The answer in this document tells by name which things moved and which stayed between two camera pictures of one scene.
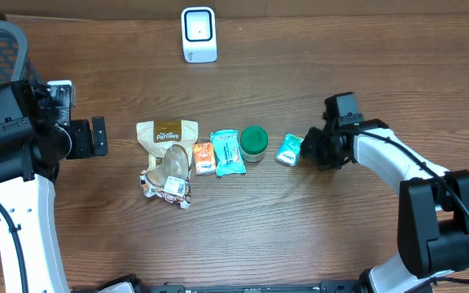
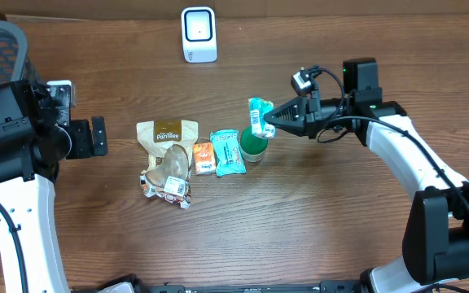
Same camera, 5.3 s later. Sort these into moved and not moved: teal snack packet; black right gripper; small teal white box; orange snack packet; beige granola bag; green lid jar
Moved: small teal white box; black right gripper
Not moved: green lid jar; beige granola bag; teal snack packet; orange snack packet
